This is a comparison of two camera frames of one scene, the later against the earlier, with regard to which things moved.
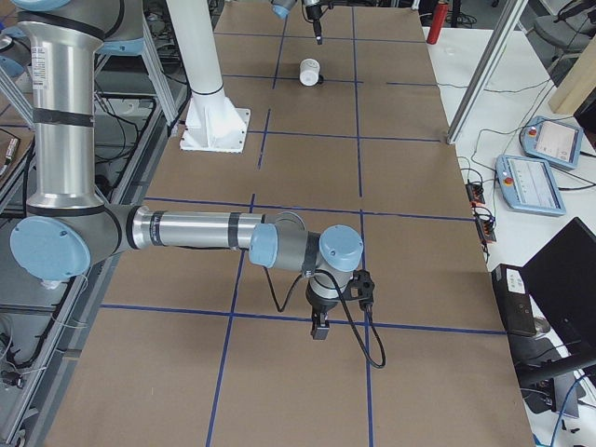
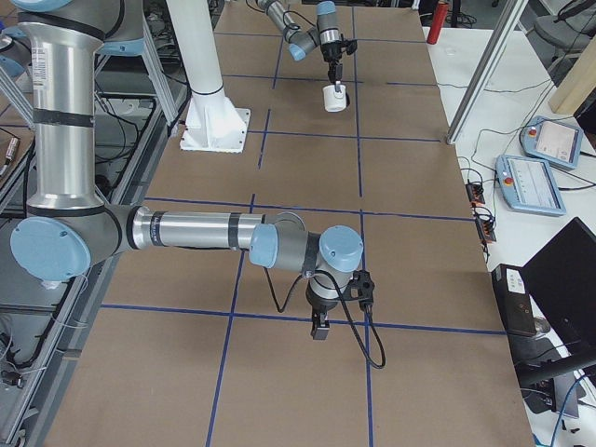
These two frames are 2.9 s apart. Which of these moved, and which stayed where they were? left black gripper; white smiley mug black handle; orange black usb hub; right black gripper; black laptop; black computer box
Moved: left black gripper; white smiley mug black handle
Stayed: black computer box; black laptop; orange black usb hub; right black gripper
